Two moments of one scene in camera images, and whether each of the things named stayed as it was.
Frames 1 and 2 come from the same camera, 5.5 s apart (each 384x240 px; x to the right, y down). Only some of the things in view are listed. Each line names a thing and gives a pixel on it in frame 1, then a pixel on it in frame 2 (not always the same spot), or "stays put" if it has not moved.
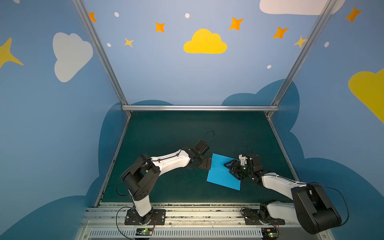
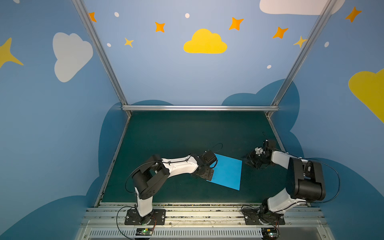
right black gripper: x=238 y=169 to x=256 y=159
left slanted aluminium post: x=104 y=53 stays put
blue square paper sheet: x=219 y=174 stays put
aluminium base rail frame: x=186 y=221 stays put
